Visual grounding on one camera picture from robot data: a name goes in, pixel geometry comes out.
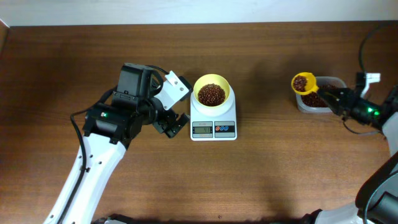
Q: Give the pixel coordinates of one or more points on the red beans in bowl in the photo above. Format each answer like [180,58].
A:
[211,95]

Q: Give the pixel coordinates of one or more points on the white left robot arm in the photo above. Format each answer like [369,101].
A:
[104,140]

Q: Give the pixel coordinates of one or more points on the yellow plastic measuring scoop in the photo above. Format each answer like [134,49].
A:
[304,83]

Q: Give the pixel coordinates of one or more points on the white digital kitchen scale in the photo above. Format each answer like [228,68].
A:
[217,123]

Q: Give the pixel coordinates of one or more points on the clear plastic bean container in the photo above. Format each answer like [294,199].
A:
[320,81]

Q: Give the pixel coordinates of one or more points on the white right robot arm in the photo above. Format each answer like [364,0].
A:
[282,163]

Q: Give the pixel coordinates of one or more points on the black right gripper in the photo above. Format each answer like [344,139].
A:
[349,102]

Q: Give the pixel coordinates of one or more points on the red adzuki beans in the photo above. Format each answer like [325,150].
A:
[313,100]

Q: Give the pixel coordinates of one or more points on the yellow plastic bowl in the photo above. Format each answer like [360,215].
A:
[209,79]

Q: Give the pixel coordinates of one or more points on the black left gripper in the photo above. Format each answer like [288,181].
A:
[166,115]

